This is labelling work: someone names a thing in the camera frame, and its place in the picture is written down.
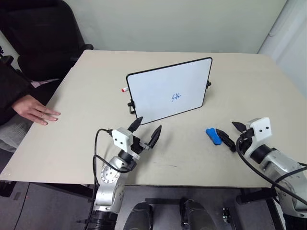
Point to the black-framed whiteboard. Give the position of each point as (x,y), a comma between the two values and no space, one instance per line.
(168,81)

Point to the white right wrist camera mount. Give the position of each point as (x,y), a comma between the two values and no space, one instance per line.
(262,127)

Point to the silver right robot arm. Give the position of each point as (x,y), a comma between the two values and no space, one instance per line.
(280,163)

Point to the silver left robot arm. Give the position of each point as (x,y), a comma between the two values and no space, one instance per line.
(108,175)

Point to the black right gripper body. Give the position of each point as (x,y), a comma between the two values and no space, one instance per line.
(247,135)

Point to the person's black-sleeved forearm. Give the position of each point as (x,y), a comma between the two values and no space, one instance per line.
(9,91)

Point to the blue whiteboard eraser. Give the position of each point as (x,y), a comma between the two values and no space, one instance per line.
(212,134)

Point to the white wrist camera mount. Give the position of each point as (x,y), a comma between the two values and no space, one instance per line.
(122,139)
(262,127)

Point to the person's bare hand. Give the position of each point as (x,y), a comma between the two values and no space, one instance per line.
(33,109)

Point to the black whiteboard stand foot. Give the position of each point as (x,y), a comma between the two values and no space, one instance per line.
(208,84)
(131,106)

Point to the red and white marker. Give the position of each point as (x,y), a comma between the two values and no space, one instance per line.
(124,89)

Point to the person's grey trouser leg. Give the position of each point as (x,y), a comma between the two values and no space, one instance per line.
(12,136)

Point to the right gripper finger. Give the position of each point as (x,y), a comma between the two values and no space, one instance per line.
(225,140)
(239,126)

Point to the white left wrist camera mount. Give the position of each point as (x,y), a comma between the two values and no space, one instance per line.
(122,139)

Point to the dark rounded shape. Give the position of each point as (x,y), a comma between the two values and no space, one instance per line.
(197,215)
(139,216)

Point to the pink cloth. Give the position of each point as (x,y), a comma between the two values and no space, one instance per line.
(40,83)

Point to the small black metal clip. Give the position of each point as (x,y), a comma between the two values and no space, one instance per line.
(225,214)

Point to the black table frame bar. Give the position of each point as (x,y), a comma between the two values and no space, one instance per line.
(261,195)

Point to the black office chair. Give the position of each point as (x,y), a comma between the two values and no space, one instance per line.
(43,36)

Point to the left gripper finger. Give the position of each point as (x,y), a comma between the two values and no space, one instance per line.
(154,137)
(135,125)

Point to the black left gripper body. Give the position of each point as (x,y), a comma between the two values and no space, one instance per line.
(137,145)

